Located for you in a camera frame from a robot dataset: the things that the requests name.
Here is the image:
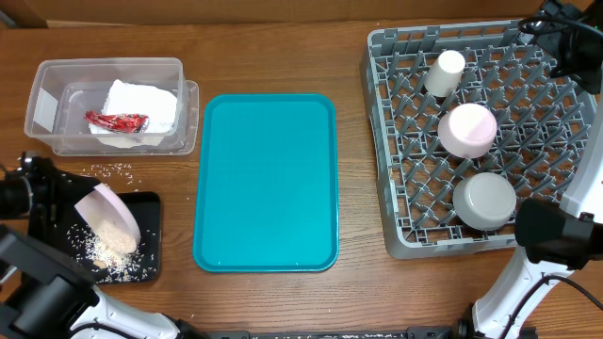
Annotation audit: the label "pink plate with rice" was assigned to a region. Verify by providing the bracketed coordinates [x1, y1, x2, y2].
[74, 184, 140, 254]

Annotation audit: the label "red snack wrapper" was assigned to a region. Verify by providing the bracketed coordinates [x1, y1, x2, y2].
[84, 111, 149, 134]

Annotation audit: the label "white paper cup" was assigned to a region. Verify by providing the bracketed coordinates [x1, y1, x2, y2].
[424, 50, 465, 98]

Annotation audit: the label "pink small bowl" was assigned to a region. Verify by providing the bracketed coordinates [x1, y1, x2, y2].
[437, 103, 497, 158]

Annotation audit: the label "grey-green small saucer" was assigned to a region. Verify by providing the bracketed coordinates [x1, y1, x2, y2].
[452, 172, 517, 231]

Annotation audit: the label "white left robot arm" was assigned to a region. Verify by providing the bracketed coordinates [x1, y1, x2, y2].
[1, 152, 205, 338]

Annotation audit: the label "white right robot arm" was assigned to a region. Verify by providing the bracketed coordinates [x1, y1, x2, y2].
[449, 0, 602, 339]

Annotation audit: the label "black waste tray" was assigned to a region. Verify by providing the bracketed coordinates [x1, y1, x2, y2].
[27, 192, 162, 284]

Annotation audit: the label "grey dishwasher rack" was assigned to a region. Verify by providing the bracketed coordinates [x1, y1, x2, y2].
[361, 21, 596, 259]

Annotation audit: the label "spilled rice grains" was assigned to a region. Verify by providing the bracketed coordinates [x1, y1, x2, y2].
[79, 162, 141, 192]

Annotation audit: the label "pile of cooked rice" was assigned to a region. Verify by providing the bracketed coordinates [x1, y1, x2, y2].
[66, 222, 159, 284]

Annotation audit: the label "clear plastic bin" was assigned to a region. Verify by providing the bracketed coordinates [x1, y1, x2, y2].
[24, 57, 200, 156]

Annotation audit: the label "white napkin in bin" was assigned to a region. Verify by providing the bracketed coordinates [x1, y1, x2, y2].
[89, 79, 178, 149]

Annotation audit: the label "teal plastic tray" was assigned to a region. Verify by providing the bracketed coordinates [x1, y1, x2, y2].
[192, 93, 339, 273]

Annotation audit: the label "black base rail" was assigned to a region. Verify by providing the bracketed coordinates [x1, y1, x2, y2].
[206, 325, 484, 339]

